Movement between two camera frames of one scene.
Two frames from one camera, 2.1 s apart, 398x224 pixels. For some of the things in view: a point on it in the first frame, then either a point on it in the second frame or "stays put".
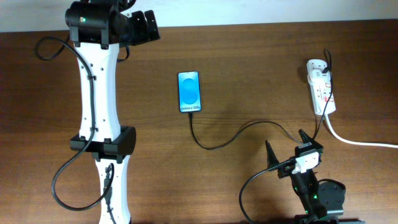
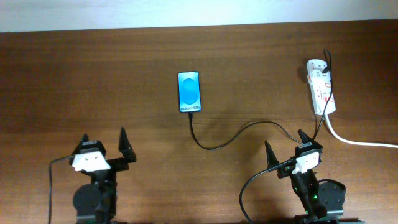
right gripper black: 306,140 stays put
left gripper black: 143,35 → 124,148
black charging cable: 328,69 stays put
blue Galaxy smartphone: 189,91 stays put
